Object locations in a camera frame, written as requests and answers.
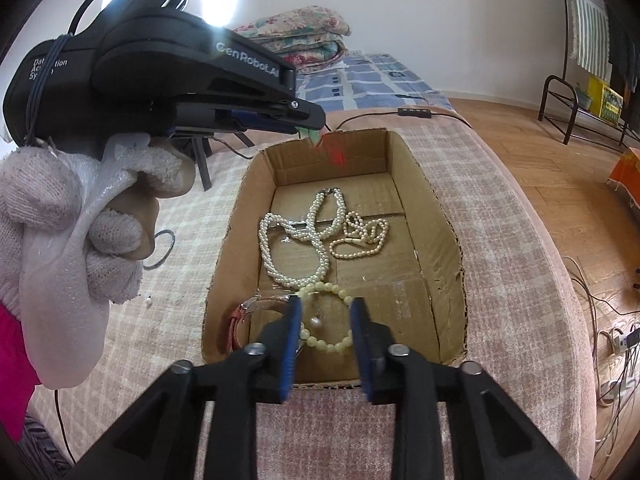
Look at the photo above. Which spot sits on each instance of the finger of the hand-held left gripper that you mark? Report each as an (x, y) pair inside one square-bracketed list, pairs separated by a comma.
[(300, 112), (260, 125)]

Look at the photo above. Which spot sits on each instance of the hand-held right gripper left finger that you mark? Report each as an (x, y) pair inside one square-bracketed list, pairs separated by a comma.
[(292, 360)]

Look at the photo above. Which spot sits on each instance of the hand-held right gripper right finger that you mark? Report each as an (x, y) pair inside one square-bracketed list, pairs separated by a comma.
[(357, 340)]

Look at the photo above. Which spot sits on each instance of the red tassel ornament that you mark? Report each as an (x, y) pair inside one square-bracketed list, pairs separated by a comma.
[(335, 152)]

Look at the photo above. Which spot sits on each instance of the cardboard box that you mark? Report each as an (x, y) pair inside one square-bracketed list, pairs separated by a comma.
[(400, 260)]

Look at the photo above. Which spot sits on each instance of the person's left hand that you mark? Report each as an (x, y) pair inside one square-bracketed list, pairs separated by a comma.
[(112, 265)]

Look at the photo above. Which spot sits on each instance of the black tripod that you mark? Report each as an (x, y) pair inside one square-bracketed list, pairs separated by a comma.
[(202, 170)]

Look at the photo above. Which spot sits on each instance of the blue patterned bed sheet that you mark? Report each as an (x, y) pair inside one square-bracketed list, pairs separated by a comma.
[(370, 85)]

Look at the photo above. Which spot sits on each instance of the folded floral quilts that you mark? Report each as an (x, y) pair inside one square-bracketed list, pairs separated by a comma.
[(310, 35)]

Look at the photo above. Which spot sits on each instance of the black metal clothes rack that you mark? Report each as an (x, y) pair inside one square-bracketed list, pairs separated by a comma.
[(556, 77)]

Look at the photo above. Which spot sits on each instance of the black white patterned garment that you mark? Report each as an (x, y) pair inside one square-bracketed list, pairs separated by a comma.
[(45, 452)]

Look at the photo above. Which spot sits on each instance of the green pot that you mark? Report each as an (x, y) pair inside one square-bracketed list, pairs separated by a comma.
[(582, 97)]

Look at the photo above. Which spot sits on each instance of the striped towel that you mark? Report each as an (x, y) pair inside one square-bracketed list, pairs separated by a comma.
[(590, 35)]

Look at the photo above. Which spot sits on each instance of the yellow box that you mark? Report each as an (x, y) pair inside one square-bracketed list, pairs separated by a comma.
[(607, 100)]

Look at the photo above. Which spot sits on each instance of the orange patterned cloth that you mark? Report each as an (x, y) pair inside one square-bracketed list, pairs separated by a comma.
[(627, 175)]

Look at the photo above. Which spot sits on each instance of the dark hanging clothes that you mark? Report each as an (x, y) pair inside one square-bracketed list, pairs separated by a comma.
[(627, 60)]

